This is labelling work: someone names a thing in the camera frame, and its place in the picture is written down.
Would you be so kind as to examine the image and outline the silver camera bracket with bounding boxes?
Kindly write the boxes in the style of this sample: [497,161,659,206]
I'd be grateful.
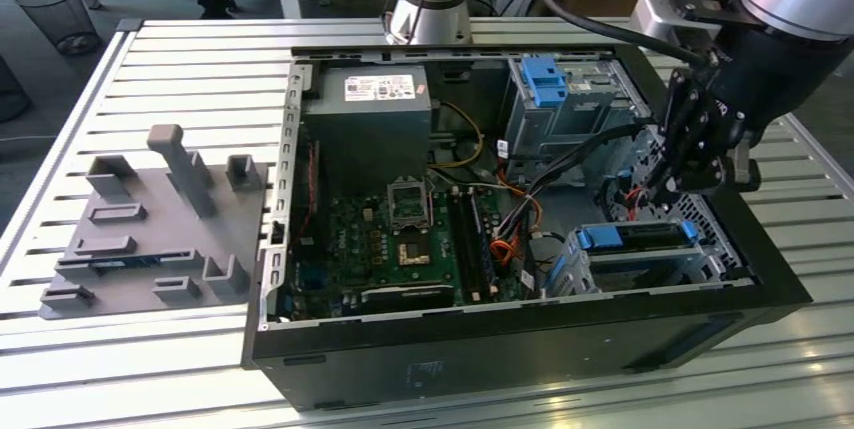
[629,0,743,43]

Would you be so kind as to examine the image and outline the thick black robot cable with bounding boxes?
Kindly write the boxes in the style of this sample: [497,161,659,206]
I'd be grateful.
[523,0,726,68]

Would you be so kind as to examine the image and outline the black expansion slot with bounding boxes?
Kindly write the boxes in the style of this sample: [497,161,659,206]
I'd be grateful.
[357,283,456,307]

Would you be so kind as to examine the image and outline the black cable bundle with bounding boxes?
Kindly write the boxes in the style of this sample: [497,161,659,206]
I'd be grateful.
[496,123,659,200]

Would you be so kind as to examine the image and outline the red yellow black power wire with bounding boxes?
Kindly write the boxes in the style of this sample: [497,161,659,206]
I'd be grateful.
[616,186,652,211]

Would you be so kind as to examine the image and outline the black data wire blue tag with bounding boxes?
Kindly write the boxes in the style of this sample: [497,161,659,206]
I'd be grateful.
[597,171,632,223]

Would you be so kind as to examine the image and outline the grey power supply unit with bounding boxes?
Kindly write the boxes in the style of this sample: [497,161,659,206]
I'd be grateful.
[303,64,436,185]

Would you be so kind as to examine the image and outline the hard disk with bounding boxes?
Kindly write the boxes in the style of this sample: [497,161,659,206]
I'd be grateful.
[576,221,700,253]

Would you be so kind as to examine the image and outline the black PC case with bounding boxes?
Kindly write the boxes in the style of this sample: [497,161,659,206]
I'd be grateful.
[239,42,814,413]

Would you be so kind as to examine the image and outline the black RAM slot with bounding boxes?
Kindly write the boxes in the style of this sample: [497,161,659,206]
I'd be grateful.
[445,187,469,306]

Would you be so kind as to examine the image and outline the grey metal drive cage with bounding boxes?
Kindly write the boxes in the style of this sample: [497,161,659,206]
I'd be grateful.
[503,56,662,178]

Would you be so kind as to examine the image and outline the metal disk bay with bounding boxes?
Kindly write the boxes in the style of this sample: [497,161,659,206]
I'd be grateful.
[556,218,759,296]

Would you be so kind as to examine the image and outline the grey parts rack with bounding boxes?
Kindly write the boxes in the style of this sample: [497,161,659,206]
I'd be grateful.
[38,123,276,321]

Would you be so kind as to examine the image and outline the RAM stick on rack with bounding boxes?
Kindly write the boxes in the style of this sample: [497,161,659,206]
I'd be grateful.
[82,256,165,272]

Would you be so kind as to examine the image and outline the CPU socket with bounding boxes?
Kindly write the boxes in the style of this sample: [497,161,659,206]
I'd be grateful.
[392,231,436,270]

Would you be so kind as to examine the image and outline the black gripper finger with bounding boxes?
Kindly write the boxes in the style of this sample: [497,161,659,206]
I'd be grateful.
[650,66,730,203]
[724,142,763,195]

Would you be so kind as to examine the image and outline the metal socket cover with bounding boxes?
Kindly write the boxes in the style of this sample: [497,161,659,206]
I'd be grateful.
[385,176,436,230]

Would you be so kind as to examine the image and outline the round grey speaker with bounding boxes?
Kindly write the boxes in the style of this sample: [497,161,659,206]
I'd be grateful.
[525,231,572,270]

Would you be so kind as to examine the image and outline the green motherboard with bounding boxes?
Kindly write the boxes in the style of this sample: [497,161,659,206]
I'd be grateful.
[285,168,535,321]

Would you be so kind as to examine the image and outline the orange wire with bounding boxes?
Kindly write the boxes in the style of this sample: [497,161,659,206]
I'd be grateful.
[489,196,543,268]

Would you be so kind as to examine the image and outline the RAM stick in slot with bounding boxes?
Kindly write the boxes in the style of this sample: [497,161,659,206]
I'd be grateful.
[465,191,500,300]

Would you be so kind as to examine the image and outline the black mesh wastebasket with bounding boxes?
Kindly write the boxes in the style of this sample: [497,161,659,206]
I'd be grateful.
[12,0,102,56]

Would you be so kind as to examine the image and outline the blue drive latch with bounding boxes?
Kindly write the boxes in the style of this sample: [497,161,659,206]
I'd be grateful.
[521,56,569,109]

